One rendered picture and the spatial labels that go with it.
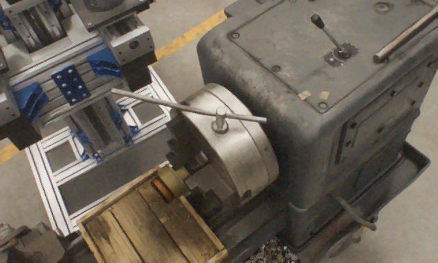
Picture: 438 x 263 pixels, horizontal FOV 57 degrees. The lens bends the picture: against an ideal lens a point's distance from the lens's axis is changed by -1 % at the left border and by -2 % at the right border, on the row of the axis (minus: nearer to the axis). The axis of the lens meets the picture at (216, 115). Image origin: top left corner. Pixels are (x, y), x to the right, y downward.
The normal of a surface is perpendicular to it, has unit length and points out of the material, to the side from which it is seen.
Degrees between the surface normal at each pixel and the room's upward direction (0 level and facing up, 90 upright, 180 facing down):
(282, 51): 0
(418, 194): 0
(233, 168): 50
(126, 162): 0
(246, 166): 57
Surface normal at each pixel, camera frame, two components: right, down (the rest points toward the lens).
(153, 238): -0.12, -0.59
